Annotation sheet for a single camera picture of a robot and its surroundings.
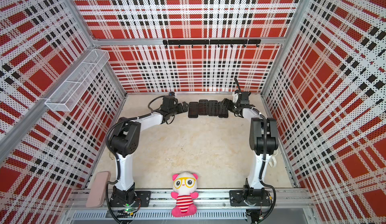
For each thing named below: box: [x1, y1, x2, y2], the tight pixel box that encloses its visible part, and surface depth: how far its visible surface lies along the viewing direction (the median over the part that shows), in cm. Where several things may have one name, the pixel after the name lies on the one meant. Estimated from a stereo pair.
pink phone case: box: [85, 171, 112, 208], surface depth 76 cm
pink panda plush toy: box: [170, 171, 199, 218], surface depth 72 cm
